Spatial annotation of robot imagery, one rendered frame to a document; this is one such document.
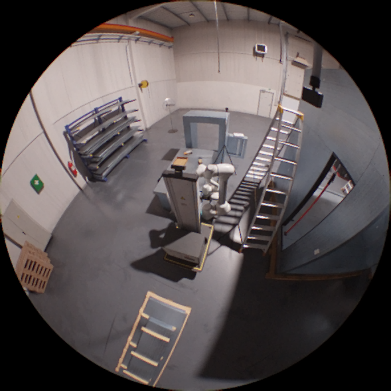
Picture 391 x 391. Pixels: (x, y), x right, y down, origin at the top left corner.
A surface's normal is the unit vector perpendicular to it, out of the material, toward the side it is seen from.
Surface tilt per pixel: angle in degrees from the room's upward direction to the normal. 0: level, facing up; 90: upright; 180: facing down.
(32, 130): 90
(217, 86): 90
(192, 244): 0
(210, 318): 0
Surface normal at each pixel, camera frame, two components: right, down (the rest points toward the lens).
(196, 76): -0.31, 0.74
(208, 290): -0.05, -0.64
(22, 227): 0.95, 0.21
